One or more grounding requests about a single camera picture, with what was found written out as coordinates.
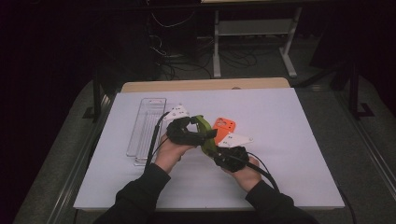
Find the black metal stand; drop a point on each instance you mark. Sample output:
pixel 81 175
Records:
pixel 97 96
pixel 354 93

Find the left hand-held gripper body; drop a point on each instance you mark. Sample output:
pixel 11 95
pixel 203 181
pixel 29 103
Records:
pixel 180 138

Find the white metal desk frame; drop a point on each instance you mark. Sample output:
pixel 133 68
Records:
pixel 253 27

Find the person's right hand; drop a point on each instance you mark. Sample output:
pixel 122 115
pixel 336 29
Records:
pixel 247 177

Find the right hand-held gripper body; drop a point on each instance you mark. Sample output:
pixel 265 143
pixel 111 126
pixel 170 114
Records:
pixel 233 158

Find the person's left hand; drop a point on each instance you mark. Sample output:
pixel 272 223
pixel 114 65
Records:
pixel 168 154

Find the clear plastic storage tray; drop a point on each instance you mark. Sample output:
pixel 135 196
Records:
pixel 146 124

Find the orange phone case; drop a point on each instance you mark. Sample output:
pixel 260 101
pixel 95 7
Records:
pixel 224 126

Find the green phone case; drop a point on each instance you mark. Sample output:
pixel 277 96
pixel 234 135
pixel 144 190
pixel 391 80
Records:
pixel 205 126

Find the white tabletop board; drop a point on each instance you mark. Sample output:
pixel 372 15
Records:
pixel 295 155

